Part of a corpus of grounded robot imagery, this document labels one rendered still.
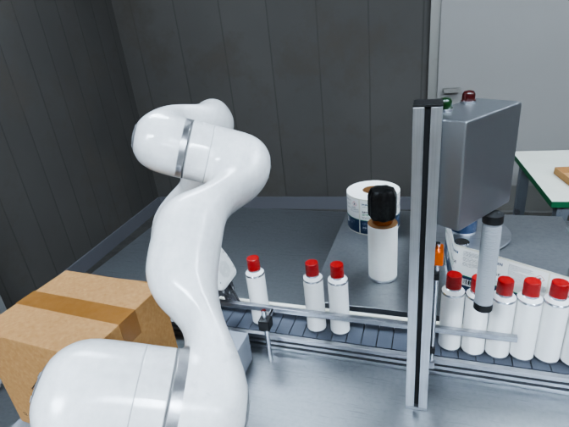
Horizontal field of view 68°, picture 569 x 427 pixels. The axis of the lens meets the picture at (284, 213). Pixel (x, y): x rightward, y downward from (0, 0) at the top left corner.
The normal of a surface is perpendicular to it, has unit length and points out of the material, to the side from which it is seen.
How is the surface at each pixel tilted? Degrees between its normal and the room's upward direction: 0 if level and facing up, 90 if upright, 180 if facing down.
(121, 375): 32
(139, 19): 90
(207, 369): 21
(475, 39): 90
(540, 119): 90
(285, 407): 0
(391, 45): 90
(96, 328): 0
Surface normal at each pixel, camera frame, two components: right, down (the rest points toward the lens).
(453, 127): -0.79, 0.32
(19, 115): 0.97, 0.01
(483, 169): 0.60, 0.28
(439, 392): -0.10, -0.91
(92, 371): 0.21, -0.70
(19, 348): -0.36, 0.42
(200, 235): 0.57, -0.46
